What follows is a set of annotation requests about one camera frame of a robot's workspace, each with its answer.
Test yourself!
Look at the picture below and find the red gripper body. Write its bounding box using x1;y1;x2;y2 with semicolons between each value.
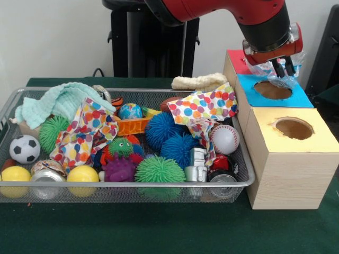
242;22;304;66

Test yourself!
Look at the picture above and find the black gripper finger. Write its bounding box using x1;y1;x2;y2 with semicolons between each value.
284;55;296;76
272;59;286;79

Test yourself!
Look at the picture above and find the cream cloth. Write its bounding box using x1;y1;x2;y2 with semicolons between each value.
171;72;229;90

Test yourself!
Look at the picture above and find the polka dot cloth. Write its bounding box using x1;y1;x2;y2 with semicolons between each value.
168;83;239;125
49;97;119;174

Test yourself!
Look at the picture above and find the brown toy football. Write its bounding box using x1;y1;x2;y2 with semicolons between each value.
160;97;183;112

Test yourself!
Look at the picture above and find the silver toy robot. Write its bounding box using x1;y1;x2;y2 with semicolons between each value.
184;147;209;183

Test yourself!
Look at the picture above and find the mint green cloth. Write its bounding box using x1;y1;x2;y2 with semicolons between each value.
14;82;117;130

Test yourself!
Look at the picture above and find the wooden box with three holes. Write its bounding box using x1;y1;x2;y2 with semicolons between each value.
222;49;339;210

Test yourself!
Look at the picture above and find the silver mesh bin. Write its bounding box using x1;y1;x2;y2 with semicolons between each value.
0;87;256;204

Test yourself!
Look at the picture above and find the black upright panel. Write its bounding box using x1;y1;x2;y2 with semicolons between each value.
304;4;339;122

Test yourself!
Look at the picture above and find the green covered side table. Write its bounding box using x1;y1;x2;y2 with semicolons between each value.
314;84;339;106

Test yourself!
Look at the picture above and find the white baseball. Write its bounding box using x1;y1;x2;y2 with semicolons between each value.
210;124;240;156

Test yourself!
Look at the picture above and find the blue spiky ball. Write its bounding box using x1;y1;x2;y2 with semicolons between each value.
145;112;202;169

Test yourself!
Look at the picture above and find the purple spiky toy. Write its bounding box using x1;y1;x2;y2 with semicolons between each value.
102;153;138;183

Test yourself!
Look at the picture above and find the dark green table cloth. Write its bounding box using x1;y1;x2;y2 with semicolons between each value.
0;76;339;254

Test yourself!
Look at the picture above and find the yellow tennis ball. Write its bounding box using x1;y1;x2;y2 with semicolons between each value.
66;166;100;198

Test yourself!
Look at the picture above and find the black and white soccer ball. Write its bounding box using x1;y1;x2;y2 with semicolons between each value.
9;134;41;165

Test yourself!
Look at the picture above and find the smooth yellow ball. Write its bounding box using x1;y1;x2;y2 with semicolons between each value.
0;166;32;198

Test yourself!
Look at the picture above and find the black cable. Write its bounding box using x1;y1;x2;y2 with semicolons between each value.
92;68;114;78

